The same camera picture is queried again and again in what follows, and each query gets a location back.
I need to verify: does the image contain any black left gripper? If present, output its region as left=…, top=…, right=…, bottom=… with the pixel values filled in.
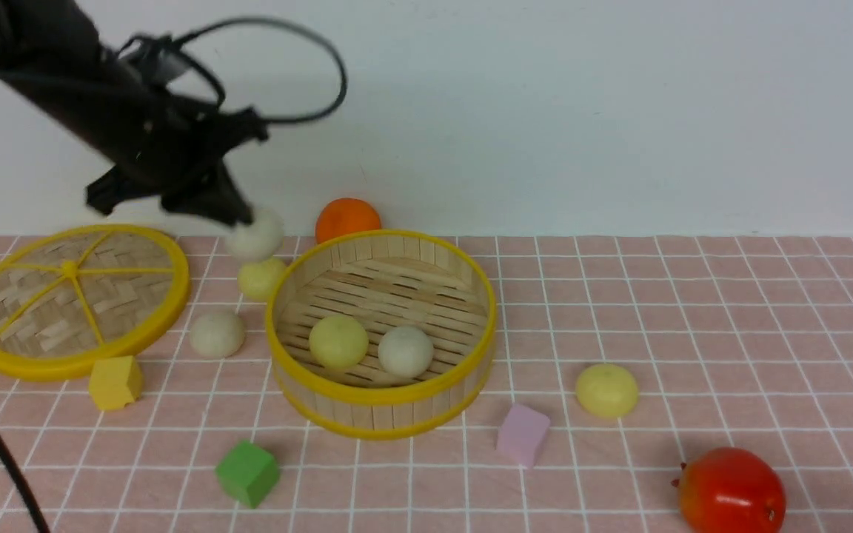
left=64, top=44, right=270, bottom=227

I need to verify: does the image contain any white bun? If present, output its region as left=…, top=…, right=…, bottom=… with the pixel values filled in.
left=377, top=325, right=434, bottom=379
left=187, top=309, right=246, bottom=360
left=224, top=207, right=285, bottom=264

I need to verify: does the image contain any yellow bun back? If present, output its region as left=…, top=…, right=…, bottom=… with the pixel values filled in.
left=237, top=257, right=287, bottom=303

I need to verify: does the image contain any yellow bun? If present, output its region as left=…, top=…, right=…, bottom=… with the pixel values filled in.
left=237, top=257, right=287, bottom=303
left=575, top=363, right=640, bottom=419

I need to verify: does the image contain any pale green bun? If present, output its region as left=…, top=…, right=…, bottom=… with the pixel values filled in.
left=309, top=315, right=369, bottom=370

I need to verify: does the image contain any white bun front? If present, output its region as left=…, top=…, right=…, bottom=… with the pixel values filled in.
left=377, top=325, right=434, bottom=379

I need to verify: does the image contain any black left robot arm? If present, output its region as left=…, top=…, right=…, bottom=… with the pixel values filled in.
left=0, top=1, right=267, bottom=227

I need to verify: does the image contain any yellow bamboo steamer lid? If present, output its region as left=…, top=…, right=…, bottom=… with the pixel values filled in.
left=0, top=225, right=192, bottom=382

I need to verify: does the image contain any orange fruit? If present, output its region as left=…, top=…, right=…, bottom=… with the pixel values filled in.
left=315, top=197, right=382, bottom=245

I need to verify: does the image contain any yellow foam cube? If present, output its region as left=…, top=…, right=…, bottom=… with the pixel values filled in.
left=88, top=355, right=144, bottom=411

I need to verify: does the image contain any green foam cube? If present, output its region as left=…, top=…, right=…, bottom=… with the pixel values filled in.
left=215, top=440, right=281, bottom=509

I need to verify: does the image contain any pink foam cube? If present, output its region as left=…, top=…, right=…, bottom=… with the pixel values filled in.
left=495, top=403, right=551, bottom=469

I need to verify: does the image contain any pink checkered tablecloth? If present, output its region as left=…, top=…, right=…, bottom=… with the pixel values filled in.
left=0, top=236, right=853, bottom=532

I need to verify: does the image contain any red pomegranate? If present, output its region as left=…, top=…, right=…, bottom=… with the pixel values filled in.
left=671, top=446, right=786, bottom=532

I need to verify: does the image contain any black cable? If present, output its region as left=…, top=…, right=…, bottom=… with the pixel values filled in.
left=0, top=16, right=348, bottom=533

